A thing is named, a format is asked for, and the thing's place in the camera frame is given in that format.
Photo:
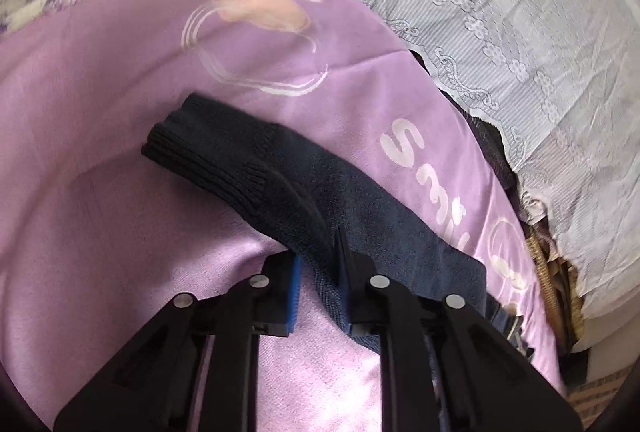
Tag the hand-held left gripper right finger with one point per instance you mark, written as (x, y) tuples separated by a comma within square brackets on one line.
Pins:
[(344, 297)]

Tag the navy knit sweater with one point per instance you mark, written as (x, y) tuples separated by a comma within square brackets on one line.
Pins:
[(300, 182)]

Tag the white lace cloth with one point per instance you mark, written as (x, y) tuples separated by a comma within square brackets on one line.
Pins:
[(475, 12)]

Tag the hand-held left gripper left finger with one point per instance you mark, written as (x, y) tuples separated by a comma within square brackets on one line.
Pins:
[(294, 297)]

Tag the dark cloth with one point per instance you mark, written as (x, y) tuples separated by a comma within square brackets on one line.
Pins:
[(492, 147)]

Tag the purple printed blanket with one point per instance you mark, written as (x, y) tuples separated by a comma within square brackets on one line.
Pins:
[(100, 112)]

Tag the brown woven mat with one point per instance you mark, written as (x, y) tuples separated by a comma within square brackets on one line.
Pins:
[(550, 277)]

